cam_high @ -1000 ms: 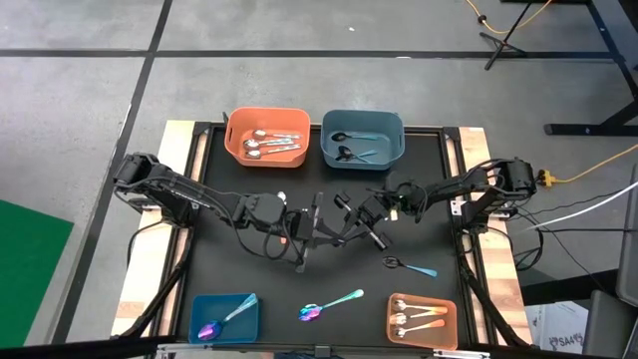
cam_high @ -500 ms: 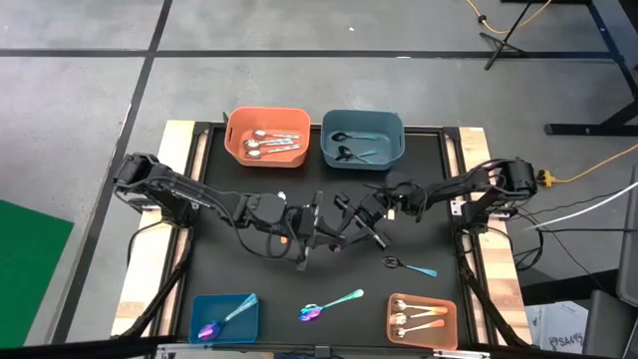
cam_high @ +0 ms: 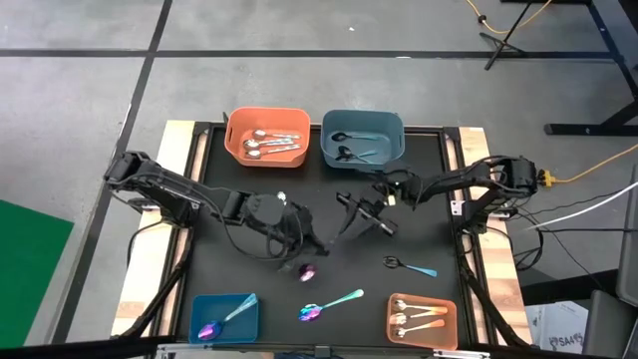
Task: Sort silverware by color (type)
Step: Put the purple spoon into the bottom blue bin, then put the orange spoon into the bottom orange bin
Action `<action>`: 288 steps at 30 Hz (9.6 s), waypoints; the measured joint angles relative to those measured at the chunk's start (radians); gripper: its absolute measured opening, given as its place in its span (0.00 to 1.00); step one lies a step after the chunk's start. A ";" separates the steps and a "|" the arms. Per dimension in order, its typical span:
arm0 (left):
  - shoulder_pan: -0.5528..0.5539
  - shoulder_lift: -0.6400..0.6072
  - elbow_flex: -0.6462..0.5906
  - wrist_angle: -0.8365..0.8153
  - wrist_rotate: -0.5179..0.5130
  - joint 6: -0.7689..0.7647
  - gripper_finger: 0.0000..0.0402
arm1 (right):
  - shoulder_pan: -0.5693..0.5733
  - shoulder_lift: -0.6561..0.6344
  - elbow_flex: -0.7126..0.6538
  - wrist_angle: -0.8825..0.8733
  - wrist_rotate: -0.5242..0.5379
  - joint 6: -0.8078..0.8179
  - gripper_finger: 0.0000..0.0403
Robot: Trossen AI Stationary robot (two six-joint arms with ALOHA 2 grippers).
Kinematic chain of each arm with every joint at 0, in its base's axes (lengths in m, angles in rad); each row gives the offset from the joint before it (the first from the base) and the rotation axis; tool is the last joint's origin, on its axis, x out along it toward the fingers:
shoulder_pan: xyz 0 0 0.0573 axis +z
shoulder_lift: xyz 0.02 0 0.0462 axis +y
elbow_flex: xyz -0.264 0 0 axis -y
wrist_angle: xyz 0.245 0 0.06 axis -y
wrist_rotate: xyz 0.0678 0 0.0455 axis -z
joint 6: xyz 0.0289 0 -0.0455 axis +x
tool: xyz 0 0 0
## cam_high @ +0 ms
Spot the black metal table frame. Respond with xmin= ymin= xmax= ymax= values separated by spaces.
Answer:
xmin=149 ymin=112 xmax=499 ymax=350

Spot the black spoon blue handle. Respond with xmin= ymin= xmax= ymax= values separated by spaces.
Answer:
xmin=330 ymin=131 xmax=389 ymax=143
xmin=337 ymin=145 xmax=373 ymax=164
xmin=334 ymin=149 xmax=380 ymax=164
xmin=382 ymin=255 xmax=440 ymax=278

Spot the black rig crossbar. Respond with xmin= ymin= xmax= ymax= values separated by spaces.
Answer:
xmin=0 ymin=334 xmax=638 ymax=359

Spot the green floor mat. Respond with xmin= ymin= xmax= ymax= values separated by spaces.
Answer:
xmin=0 ymin=198 xmax=75 ymax=350

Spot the large orange plastic bin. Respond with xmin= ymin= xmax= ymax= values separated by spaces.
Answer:
xmin=223 ymin=106 xmax=312 ymax=170

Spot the white cable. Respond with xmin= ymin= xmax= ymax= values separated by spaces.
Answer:
xmin=522 ymin=179 xmax=638 ymax=231

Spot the large blue-grey plastic bin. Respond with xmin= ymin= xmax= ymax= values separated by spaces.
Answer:
xmin=320 ymin=109 xmax=406 ymax=175

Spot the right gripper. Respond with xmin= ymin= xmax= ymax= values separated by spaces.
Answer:
xmin=336 ymin=172 xmax=418 ymax=239

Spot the black desk frame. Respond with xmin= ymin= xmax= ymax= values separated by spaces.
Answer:
xmin=500 ymin=0 xmax=638 ymax=137

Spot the black desk foot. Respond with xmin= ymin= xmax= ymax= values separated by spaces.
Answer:
xmin=520 ymin=268 xmax=622 ymax=306

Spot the white printed cardboard box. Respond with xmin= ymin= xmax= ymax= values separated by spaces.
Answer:
xmin=526 ymin=300 xmax=590 ymax=356

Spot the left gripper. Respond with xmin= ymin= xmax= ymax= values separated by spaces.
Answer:
xmin=246 ymin=192 xmax=330 ymax=273

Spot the silver aluminium rail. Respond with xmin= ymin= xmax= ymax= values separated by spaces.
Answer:
xmin=155 ymin=342 xmax=492 ymax=359

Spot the black tripod stand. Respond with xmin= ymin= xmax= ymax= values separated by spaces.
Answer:
xmin=478 ymin=0 xmax=535 ymax=71

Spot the yellow extension cable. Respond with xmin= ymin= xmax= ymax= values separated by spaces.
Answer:
xmin=466 ymin=0 xmax=553 ymax=36
xmin=536 ymin=143 xmax=638 ymax=186

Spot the black braided cable bundle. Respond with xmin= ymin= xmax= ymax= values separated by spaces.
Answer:
xmin=112 ymin=218 xmax=200 ymax=345
xmin=456 ymin=233 xmax=532 ymax=348

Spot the small blue tray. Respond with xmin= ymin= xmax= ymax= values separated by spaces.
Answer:
xmin=188 ymin=292 xmax=261 ymax=346

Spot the small orange tray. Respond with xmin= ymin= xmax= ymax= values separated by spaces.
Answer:
xmin=386 ymin=292 xmax=460 ymax=352

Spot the grey office chair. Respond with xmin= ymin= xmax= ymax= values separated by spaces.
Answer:
xmin=581 ymin=164 xmax=638 ymax=359

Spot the black floor cable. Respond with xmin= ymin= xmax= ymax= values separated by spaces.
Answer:
xmin=495 ymin=188 xmax=638 ymax=280

